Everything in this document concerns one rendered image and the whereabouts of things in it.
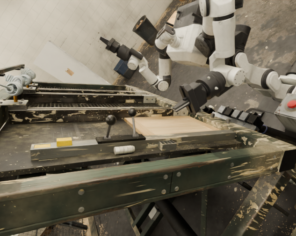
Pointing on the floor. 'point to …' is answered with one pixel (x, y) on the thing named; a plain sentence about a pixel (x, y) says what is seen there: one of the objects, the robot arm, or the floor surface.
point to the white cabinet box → (65, 66)
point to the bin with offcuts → (146, 30)
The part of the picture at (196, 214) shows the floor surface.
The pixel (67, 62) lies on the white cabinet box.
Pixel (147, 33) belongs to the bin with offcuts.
